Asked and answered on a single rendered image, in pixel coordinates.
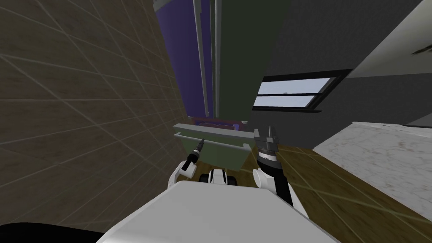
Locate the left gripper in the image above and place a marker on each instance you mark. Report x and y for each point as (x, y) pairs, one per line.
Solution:
(199, 147)

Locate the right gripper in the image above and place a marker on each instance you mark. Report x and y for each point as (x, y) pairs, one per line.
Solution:
(267, 145)

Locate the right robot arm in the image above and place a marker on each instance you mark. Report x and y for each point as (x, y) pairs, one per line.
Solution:
(281, 185)

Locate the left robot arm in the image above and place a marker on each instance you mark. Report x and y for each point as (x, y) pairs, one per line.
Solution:
(184, 170)

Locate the green drawer front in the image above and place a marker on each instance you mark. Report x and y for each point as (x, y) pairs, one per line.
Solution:
(219, 153)

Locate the black framed window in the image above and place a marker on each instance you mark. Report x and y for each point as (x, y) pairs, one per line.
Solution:
(290, 92)

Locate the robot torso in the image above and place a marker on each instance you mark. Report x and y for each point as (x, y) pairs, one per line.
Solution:
(216, 212)

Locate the tall green and purple fridge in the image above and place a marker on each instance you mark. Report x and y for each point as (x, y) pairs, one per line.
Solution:
(246, 60)

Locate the white marble counter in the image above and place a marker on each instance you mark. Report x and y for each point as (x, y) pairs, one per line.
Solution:
(381, 162)

